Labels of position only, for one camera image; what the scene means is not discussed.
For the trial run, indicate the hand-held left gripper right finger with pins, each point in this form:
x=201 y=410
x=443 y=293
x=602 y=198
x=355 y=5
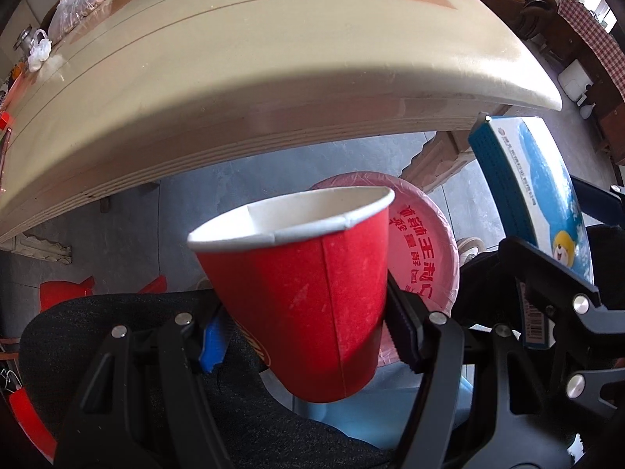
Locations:
x=403 y=327

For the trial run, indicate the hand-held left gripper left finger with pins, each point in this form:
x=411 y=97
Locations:
x=215 y=347

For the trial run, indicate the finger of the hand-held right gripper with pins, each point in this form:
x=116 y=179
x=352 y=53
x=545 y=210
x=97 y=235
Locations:
x=503 y=190
x=600 y=205

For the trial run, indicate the blue cartoon medicine box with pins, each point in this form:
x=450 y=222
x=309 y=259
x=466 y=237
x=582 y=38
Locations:
x=547 y=171

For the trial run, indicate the red paper cup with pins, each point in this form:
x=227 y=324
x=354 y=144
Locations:
x=302 y=303

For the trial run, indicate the white shoe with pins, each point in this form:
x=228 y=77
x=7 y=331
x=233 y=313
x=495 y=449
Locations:
x=469 y=248

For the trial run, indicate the carved cream table leg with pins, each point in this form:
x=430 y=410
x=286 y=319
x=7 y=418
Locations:
x=41 y=246
x=439 y=156

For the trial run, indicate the small white bottle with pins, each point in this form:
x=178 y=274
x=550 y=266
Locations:
x=587 y=105

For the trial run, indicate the light blue plastic stool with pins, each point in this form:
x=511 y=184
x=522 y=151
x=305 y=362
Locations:
x=351 y=420

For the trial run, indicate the white jug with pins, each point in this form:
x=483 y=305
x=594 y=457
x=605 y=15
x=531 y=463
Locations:
x=575 y=78

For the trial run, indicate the red plastic stool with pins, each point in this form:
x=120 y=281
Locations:
x=63 y=293

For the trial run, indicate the checkered cloth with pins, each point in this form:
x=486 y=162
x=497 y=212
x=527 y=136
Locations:
x=591 y=29

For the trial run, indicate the small red cube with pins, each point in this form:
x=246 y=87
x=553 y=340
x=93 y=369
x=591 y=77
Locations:
x=4 y=118

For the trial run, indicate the small white plastic bag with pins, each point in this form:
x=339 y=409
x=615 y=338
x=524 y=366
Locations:
x=39 y=53

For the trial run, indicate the glass jar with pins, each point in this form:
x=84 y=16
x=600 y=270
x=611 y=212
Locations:
x=25 y=39

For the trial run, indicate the clear bag of peanuts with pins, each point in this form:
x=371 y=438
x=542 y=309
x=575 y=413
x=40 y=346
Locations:
x=73 y=10

